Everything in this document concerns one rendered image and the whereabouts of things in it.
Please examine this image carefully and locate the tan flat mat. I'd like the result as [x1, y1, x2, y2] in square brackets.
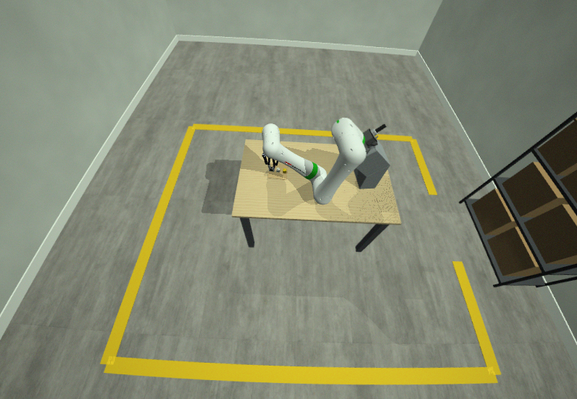
[268, 164, 288, 180]

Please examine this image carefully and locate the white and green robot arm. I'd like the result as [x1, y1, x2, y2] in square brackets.
[262, 118, 386, 205]

